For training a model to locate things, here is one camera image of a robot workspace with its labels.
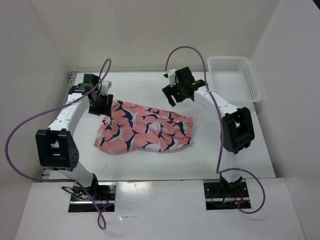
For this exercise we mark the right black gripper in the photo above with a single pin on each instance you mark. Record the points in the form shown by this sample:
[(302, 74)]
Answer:
[(169, 91)]

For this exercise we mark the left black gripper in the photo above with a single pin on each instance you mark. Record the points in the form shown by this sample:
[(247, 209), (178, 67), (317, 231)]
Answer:
[(106, 109)]

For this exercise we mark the pink shark print shorts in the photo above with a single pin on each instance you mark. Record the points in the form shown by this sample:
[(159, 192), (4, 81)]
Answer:
[(132, 126)]

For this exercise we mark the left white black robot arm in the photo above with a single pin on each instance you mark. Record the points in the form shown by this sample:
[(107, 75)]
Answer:
[(56, 147)]

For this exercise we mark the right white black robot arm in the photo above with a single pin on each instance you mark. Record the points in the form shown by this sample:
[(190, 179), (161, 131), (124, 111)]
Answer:
[(236, 124)]

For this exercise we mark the white plastic mesh basket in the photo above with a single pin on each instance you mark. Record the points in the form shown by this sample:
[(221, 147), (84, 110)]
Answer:
[(234, 79)]

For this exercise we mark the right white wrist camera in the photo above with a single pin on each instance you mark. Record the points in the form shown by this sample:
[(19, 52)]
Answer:
[(171, 76)]

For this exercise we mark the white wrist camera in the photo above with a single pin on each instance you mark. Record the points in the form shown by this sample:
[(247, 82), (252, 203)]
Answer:
[(171, 76), (105, 87)]

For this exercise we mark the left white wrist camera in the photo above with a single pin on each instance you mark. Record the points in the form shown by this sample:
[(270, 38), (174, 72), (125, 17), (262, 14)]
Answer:
[(105, 87)]

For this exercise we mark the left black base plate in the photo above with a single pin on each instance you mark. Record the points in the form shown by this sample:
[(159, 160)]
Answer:
[(80, 202)]

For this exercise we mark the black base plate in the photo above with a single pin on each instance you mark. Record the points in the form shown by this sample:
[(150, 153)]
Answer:
[(80, 202), (215, 199)]

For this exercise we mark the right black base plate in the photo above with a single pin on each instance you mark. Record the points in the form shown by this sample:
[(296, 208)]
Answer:
[(215, 199)]

